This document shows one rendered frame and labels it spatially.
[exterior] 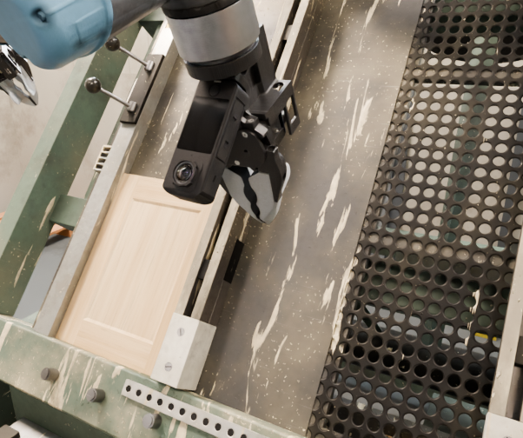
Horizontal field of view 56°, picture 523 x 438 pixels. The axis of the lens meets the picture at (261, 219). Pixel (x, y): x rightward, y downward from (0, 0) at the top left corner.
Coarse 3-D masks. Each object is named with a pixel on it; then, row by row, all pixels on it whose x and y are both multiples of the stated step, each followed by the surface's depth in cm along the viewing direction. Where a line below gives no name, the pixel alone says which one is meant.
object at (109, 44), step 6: (114, 36) 117; (108, 42) 117; (114, 42) 117; (108, 48) 118; (114, 48) 118; (120, 48) 119; (126, 54) 120; (132, 54) 121; (138, 60) 122; (150, 66) 123
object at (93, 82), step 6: (90, 78) 114; (96, 78) 115; (84, 84) 115; (90, 84) 114; (96, 84) 114; (90, 90) 114; (96, 90) 115; (102, 90) 116; (114, 96) 118; (120, 102) 119; (126, 102) 120; (132, 102) 120; (132, 108) 120
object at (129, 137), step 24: (168, 48) 125; (168, 72) 127; (144, 120) 122; (120, 144) 119; (120, 168) 117; (96, 192) 116; (96, 216) 114; (72, 240) 114; (72, 264) 111; (72, 288) 110; (48, 312) 109
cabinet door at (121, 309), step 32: (128, 192) 115; (160, 192) 112; (128, 224) 112; (160, 224) 109; (192, 224) 105; (96, 256) 112; (128, 256) 109; (160, 256) 105; (192, 256) 102; (96, 288) 109; (128, 288) 106; (160, 288) 103; (64, 320) 109; (96, 320) 106; (128, 320) 103; (160, 320) 100; (96, 352) 102; (128, 352) 100
